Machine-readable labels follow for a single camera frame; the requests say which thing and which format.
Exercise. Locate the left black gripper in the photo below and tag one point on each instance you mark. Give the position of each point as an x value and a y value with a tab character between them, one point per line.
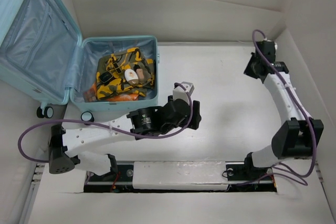
196	117

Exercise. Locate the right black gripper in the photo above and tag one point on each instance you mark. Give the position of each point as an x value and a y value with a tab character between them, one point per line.
248	70

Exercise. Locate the beige foundation bottle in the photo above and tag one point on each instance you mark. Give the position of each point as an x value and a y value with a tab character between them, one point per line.
140	73

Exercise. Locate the orange tie-dye garment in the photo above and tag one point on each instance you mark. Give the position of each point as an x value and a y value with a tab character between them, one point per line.
118	98

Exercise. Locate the camouflage yellow green garment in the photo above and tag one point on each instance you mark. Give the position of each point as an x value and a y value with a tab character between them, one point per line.
126	59

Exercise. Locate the white oval sunscreen bottle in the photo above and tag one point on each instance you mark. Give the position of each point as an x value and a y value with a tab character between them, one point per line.
131	76

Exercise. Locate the black square compact case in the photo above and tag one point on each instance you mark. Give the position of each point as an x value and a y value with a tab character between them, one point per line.
105	77

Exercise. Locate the eyeshadow palette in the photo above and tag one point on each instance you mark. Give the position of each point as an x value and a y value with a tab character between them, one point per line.
90	95

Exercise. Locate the light blue suitcase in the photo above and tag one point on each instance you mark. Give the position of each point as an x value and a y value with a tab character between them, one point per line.
44	55

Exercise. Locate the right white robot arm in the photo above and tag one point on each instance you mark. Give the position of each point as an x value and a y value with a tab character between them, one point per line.
299	134

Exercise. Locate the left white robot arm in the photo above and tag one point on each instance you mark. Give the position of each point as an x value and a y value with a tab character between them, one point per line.
85	148

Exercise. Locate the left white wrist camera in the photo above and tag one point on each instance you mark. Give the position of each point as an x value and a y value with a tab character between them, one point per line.
181	90

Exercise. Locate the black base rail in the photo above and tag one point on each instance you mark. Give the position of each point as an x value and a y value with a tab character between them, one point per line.
181	177

